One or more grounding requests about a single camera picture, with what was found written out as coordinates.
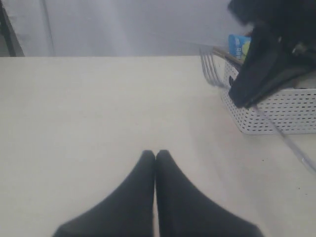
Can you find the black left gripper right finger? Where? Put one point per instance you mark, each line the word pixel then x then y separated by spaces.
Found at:
pixel 184 211

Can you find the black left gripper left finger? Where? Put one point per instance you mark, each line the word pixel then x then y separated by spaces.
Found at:
pixel 126 212

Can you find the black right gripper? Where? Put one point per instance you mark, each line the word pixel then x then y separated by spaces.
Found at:
pixel 283 41

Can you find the wooden chopstick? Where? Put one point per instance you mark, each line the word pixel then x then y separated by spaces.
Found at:
pixel 226 55

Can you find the silver fork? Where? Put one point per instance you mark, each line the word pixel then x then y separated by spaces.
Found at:
pixel 220 73

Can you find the blue chips bag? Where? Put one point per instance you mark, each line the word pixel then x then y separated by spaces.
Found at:
pixel 238 46

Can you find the white perforated plastic basket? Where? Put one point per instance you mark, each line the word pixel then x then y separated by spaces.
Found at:
pixel 293 111

